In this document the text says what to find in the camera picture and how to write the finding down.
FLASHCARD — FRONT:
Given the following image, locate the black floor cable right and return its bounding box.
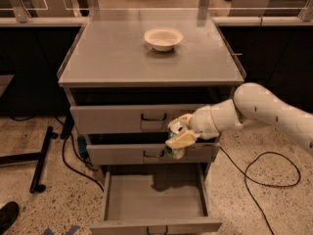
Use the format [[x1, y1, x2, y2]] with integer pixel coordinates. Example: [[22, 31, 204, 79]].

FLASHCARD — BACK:
[[220, 146, 302, 235]]

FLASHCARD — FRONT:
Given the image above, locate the green soda can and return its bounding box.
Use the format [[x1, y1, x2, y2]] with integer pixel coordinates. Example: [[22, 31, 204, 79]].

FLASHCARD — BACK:
[[166, 121, 185, 160]]

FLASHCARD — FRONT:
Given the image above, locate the black metal stand leg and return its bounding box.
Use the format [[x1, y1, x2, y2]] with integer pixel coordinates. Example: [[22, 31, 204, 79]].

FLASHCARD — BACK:
[[0, 126, 58, 194]]

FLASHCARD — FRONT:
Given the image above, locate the bottom grey open drawer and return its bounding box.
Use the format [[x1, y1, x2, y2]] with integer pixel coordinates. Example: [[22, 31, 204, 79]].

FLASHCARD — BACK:
[[91, 164, 222, 235]]

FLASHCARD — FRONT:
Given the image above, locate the blue tape cross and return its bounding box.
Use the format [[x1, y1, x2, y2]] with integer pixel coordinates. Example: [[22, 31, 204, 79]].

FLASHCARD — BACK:
[[42, 225, 80, 235]]

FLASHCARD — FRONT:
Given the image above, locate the black floor cable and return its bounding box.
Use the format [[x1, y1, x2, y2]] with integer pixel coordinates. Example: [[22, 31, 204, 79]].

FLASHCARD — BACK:
[[9, 115, 106, 192], [220, 146, 302, 235]]

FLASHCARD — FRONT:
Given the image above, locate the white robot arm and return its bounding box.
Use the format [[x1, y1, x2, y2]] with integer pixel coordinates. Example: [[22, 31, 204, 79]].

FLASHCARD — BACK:
[[165, 83, 313, 159]]

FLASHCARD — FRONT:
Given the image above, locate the grey drawer cabinet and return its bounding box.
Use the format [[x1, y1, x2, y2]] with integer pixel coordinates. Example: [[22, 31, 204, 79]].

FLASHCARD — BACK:
[[57, 9, 247, 235]]

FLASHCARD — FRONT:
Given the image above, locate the top grey drawer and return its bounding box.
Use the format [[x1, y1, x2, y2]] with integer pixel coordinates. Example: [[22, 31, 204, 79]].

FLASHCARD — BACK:
[[70, 104, 203, 134]]

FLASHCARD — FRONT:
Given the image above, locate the middle grey drawer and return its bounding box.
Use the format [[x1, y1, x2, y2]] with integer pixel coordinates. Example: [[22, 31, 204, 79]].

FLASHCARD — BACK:
[[87, 143, 219, 165]]

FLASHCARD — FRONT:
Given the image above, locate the black shoe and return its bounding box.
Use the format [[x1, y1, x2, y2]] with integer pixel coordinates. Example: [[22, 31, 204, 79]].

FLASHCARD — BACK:
[[0, 202, 20, 235]]

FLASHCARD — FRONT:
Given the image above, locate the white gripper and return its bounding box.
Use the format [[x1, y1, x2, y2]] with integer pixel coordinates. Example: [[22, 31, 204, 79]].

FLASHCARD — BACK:
[[165, 106, 220, 150]]

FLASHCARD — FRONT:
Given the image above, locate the black floor cable left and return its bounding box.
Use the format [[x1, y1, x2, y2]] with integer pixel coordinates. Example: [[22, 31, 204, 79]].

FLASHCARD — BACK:
[[9, 115, 106, 192]]

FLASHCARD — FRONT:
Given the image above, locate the white paper bowl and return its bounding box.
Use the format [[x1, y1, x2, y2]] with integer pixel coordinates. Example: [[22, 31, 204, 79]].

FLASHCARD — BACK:
[[144, 27, 183, 52]]

